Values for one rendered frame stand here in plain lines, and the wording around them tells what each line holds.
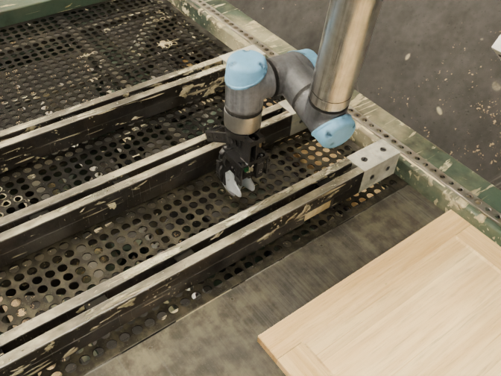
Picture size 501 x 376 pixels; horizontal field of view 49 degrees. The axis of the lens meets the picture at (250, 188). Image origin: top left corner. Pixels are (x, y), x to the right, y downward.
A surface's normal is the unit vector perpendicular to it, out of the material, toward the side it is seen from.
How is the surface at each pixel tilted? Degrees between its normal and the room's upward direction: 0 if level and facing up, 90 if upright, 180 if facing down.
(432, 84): 0
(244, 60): 52
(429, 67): 0
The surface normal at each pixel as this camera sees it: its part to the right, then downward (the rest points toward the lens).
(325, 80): -0.58, 0.64
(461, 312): 0.07, -0.71
